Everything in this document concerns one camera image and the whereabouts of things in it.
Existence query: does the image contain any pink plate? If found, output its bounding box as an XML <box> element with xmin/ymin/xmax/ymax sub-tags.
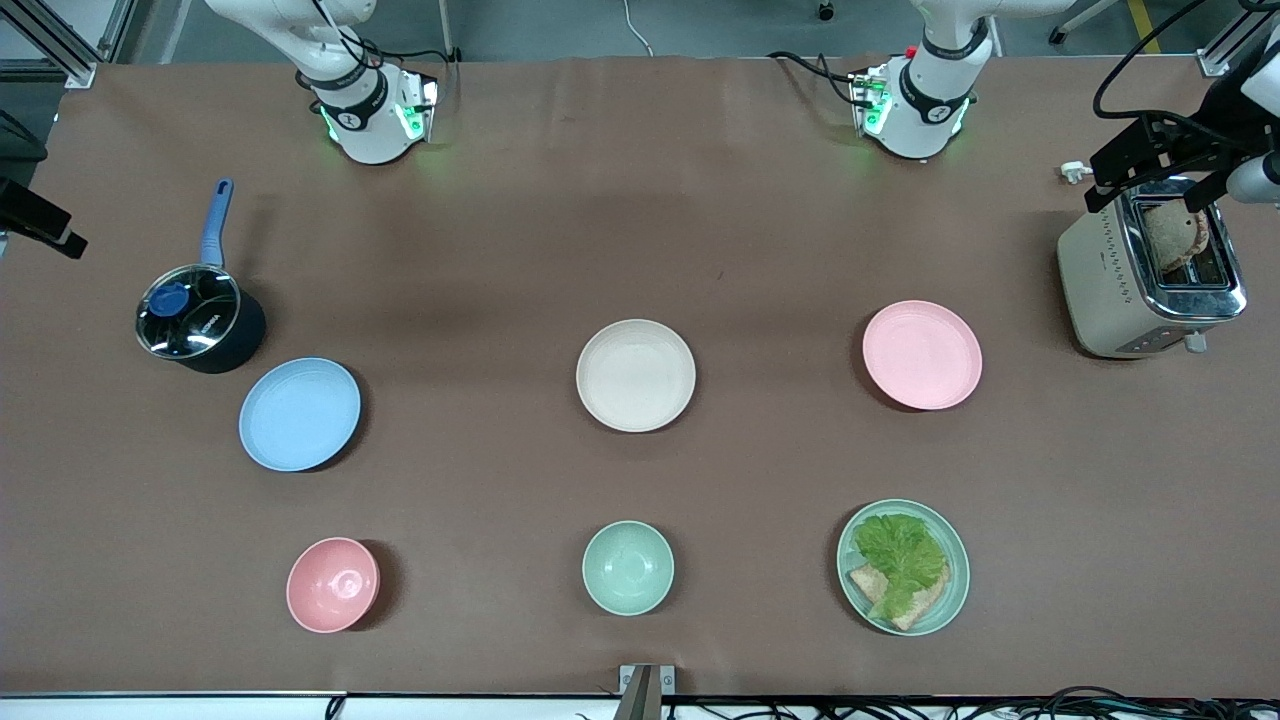
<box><xmin>862</xmin><ymin>300</ymin><xmax>984</xmax><ymax>411</ymax></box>

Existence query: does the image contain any light blue plate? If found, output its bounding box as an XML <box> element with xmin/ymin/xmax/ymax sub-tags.
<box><xmin>238</xmin><ymin>357</ymin><xmax>363</xmax><ymax>473</ymax></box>

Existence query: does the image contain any round brown toast slice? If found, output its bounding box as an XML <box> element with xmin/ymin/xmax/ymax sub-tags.
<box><xmin>1142</xmin><ymin>199</ymin><xmax>1212</xmax><ymax>274</ymax></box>

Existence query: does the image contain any beige and chrome toaster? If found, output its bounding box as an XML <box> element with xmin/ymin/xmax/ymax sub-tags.
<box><xmin>1056</xmin><ymin>177</ymin><xmax>1249</xmax><ymax>360</ymax></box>

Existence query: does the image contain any glass lid with blue knob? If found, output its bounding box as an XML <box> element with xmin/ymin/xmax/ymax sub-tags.
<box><xmin>136</xmin><ymin>264</ymin><xmax>243</xmax><ymax>360</ymax></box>

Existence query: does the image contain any green lettuce leaf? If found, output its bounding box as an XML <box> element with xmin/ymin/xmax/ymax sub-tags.
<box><xmin>851</xmin><ymin>513</ymin><xmax>949</xmax><ymax>621</ymax></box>

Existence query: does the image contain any mint green plate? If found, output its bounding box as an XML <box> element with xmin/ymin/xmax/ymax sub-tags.
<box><xmin>836</xmin><ymin>498</ymin><xmax>972</xmax><ymax>638</ymax></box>

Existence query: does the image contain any brown bread slice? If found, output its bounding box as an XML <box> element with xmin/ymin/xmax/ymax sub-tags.
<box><xmin>848</xmin><ymin>562</ymin><xmax>952</xmax><ymax>632</ymax></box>

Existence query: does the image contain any pink bowl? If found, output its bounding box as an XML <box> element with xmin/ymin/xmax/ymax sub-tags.
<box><xmin>286</xmin><ymin>537</ymin><xmax>381</xmax><ymax>634</ymax></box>

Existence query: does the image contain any beige plate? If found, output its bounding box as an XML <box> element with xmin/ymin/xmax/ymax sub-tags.
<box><xmin>575</xmin><ymin>319</ymin><xmax>698</xmax><ymax>434</ymax></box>

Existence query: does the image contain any mint green bowl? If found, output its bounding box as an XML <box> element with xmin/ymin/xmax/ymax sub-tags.
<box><xmin>582</xmin><ymin>520</ymin><xmax>676</xmax><ymax>617</ymax></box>

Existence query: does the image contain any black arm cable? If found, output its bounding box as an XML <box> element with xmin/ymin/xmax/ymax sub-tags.
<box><xmin>308</xmin><ymin>0</ymin><xmax>456</xmax><ymax>71</ymax></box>
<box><xmin>767</xmin><ymin>50</ymin><xmax>867</xmax><ymax>107</ymax></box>
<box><xmin>1092</xmin><ymin>0</ymin><xmax>1211</xmax><ymax>123</ymax></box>

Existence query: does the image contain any aluminium frame profile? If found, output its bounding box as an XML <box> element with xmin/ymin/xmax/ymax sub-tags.
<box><xmin>0</xmin><ymin>0</ymin><xmax>136</xmax><ymax>91</ymax></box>
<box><xmin>1196</xmin><ymin>18</ymin><xmax>1280</xmax><ymax>79</ymax></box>

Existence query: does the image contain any dark pot with blue handle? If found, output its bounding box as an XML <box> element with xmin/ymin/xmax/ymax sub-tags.
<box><xmin>135</xmin><ymin>178</ymin><xmax>268</xmax><ymax>376</ymax></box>

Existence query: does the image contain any white cable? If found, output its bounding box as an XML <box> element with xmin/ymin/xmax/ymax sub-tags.
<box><xmin>622</xmin><ymin>0</ymin><xmax>654</xmax><ymax>58</ymax></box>

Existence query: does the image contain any grey metal camera bracket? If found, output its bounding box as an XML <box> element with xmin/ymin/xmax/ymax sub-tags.
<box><xmin>617</xmin><ymin>663</ymin><xmax>677</xmax><ymax>720</ymax></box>

